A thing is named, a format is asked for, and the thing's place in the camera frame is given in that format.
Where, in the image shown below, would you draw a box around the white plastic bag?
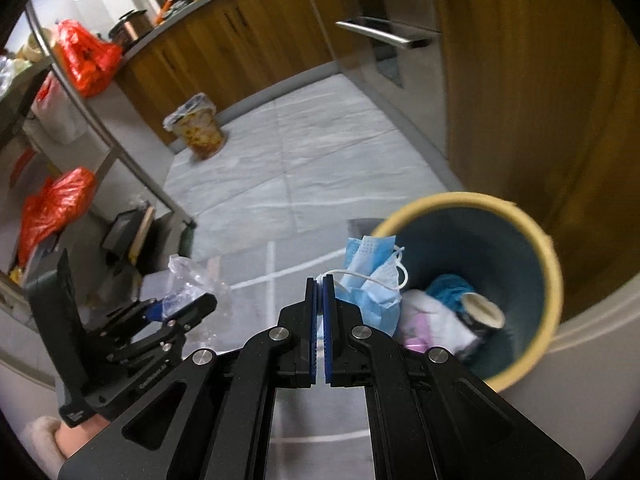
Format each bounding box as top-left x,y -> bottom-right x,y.
31,72 -> 88,142

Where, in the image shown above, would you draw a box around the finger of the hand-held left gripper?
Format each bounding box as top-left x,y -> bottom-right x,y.
85,297 -> 168,346
125,293 -> 219,358

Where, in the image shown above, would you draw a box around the clear plastic wrap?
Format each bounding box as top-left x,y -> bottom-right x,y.
167,254 -> 232,313

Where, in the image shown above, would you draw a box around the blue face mask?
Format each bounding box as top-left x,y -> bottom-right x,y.
317,234 -> 410,342

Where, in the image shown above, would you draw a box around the pink wrapper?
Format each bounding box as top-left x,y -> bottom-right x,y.
397,287 -> 481,357

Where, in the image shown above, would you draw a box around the grey kitchen countertop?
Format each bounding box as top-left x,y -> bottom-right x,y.
120,0 -> 321,61

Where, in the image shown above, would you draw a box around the red floral paper noodle cup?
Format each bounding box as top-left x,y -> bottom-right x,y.
459,292 -> 506,346

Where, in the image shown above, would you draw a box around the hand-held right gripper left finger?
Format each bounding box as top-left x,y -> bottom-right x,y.
57,276 -> 323,480

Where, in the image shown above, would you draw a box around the rice cooker pot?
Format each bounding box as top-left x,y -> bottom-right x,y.
109,9 -> 153,43

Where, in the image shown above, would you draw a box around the floral waste bin with liner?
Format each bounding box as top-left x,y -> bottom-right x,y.
163,92 -> 224,161

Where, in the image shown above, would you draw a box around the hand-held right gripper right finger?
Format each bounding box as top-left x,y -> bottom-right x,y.
322,275 -> 586,480

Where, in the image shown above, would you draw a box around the dark grey board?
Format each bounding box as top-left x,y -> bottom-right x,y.
347,217 -> 386,241

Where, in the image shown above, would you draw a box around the tall wooden cabinet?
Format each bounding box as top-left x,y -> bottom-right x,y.
435,0 -> 640,261

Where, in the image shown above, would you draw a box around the steel storage rack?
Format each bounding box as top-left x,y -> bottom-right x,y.
0,0 -> 197,311

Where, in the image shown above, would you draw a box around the person's left forearm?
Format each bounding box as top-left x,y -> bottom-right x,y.
20,412 -> 113,480

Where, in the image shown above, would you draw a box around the wooden base cabinets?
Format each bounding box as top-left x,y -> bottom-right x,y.
115,0 -> 373,147

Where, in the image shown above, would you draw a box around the stainless steel oven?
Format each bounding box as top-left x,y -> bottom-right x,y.
315,0 -> 447,88

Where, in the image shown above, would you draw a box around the teal bin with yellow rim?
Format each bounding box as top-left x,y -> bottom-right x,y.
370,192 -> 565,393

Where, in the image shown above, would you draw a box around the orange plastic bag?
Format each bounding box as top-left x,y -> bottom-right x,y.
54,20 -> 123,98
19,167 -> 97,266

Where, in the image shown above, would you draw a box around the black box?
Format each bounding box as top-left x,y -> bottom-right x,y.
100,210 -> 146,262

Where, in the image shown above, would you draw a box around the wooden handled tool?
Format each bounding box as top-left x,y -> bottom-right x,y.
129,205 -> 157,262

